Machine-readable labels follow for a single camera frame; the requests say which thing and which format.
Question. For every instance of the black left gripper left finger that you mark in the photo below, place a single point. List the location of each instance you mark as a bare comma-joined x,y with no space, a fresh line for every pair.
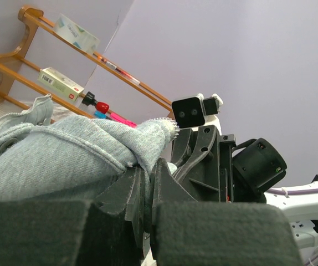
105,231

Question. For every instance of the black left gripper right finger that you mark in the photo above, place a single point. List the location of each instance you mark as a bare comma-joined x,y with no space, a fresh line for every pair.
187,232

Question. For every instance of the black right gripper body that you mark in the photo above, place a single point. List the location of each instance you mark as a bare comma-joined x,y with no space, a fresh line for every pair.
205,163

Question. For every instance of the grey zip-up jacket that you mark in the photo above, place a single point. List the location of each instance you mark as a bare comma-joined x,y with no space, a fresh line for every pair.
75,157

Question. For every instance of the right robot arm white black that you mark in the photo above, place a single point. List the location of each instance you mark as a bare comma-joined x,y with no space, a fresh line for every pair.
257,168

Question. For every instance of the pink highlighter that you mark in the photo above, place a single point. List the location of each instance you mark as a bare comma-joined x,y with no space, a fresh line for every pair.
122,120

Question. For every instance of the blue black highlighter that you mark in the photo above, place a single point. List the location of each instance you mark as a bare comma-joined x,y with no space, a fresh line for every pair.
99,115

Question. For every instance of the red pen on top shelf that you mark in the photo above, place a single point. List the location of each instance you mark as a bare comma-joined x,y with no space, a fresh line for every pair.
119,70

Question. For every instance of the white green small box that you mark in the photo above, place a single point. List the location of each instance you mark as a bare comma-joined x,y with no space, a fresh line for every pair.
61,84

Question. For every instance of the clear tape roll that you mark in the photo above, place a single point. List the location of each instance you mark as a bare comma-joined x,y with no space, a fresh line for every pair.
75,35

